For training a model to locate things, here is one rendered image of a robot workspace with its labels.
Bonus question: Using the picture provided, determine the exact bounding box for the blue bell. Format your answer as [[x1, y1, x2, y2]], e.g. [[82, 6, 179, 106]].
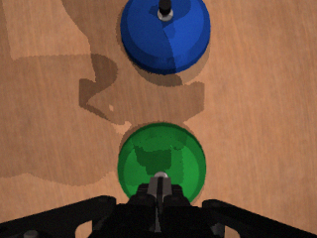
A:
[[120, 0, 211, 75]]

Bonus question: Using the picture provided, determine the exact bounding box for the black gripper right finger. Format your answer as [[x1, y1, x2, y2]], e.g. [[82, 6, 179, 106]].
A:
[[158, 177, 317, 238]]

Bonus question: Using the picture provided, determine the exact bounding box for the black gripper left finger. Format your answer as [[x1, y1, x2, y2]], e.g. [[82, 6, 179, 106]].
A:
[[0, 177, 160, 238]]

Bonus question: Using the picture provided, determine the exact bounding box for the green dome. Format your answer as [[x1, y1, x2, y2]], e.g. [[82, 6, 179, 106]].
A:
[[117, 122, 206, 202]]

